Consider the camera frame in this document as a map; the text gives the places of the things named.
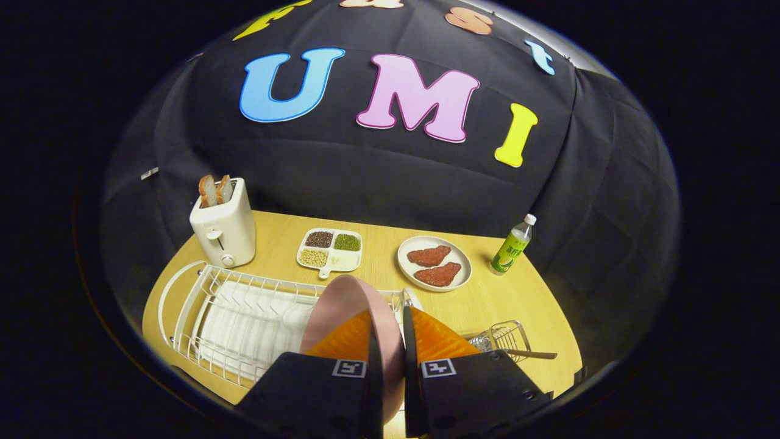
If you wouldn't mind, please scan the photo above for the white plate with meat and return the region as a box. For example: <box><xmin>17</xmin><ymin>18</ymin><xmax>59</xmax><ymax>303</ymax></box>
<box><xmin>397</xmin><ymin>236</ymin><xmax>473</xmax><ymax>293</ymax></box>

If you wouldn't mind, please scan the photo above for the red-brown meat piece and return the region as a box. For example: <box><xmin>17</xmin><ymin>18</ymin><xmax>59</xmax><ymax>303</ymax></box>
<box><xmin>406</xmin><ymin>245</ymin><xmax>452</xmax><ymax>268</ymax></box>
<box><xmin>414</xmin><ymin>262</ymin><xmax>462</xmax><ymax>288</ymax></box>

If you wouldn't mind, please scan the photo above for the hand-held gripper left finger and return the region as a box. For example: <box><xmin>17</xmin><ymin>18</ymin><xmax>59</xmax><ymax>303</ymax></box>
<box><xmin>235</xmin><ymin>310</ymin><xmax>386</xmax><ymax>439</ymax></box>

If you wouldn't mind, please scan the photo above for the green label drink bottle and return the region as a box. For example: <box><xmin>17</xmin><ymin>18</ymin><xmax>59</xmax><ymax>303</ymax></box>
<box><xmin>489</xmin><ymin>213</ymin><xmax>537</xmax><ymax>276</ymax></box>

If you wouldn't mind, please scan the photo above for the wooden handle spoon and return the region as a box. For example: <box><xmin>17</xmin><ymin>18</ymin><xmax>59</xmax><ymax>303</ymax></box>
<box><xmin>487</xmin><ymin>347</ymin><xmax>558</xmax><ymax>361</ymax></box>

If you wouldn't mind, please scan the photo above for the white divided dish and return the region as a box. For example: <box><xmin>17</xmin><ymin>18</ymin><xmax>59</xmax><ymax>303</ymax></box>
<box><xmin>297</xmin><ymin>228</ymin><xmax>363</xmax><ymax>279</ymax></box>

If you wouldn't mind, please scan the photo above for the white toaster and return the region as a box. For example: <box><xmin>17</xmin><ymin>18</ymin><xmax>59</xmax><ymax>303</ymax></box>
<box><xmin>190</xmin><ymin>177</ymin><xmax>257</xmax><ymax>269</ymax></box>

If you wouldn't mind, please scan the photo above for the pink plate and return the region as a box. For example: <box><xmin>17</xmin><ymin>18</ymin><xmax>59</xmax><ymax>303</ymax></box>
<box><xmin>300</xmin><ymin>274</ymin><xmax>406</xmax><ymax>426</ymax></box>

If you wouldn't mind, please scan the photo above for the white wire dish rack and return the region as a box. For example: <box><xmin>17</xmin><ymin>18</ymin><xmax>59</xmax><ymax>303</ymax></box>
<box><xmin>157</xmin><ymin>261</ymin><xmax>421</xmax><ymax>389</ymax></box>

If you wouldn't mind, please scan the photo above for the black backdrop cloth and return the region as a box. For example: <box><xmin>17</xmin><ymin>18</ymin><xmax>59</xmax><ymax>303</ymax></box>
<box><xmin>101</xmin><ymin>0</ymin><xmax>680</xmax><ymax>366</ymax></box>

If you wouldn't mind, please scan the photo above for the metal wire basket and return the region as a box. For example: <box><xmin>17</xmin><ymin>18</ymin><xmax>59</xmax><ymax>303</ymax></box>
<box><xmin>466</xmin><ymin>320</ymin><xmax>532</xmax><ymax>365</ymax></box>

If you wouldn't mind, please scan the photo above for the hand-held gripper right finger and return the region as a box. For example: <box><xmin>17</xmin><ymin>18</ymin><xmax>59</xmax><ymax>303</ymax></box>
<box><xmin>402</xmin><ymin>305</ymin><xmax>554</xmax><ymax>439</ymax></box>

